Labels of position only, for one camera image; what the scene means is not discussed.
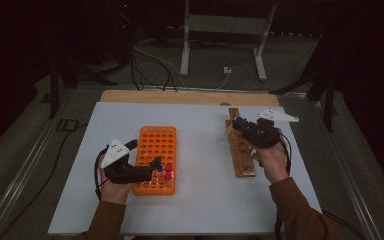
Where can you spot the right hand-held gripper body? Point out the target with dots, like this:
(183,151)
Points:
(261,135)

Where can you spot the wooden test tube rack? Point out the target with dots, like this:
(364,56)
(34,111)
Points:
(243,160)

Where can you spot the orange plastic test tube rack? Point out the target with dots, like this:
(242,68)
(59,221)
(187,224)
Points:
(156,140)

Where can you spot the white table board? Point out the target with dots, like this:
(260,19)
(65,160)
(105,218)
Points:
(206,200)

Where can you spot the red capped test tube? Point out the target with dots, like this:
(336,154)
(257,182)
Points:
(168,166)
(168,175)

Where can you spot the white metal stand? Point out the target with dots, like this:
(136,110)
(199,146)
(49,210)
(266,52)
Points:
(225,25)

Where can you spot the black tripod stand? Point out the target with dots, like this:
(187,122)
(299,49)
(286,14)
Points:
(55,83)
(328,100)

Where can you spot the person's left hand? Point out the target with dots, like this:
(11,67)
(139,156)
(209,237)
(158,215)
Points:
(113,192)

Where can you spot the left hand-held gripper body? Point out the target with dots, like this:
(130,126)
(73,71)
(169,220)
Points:
(126,173)

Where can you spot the person's right hand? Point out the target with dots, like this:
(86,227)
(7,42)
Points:
(275,163)

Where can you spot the dark equipment with red light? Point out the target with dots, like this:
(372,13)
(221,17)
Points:
(125,30)

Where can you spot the aluminium floor rail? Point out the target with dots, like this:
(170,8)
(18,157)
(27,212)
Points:
(346,173)
(23,170)

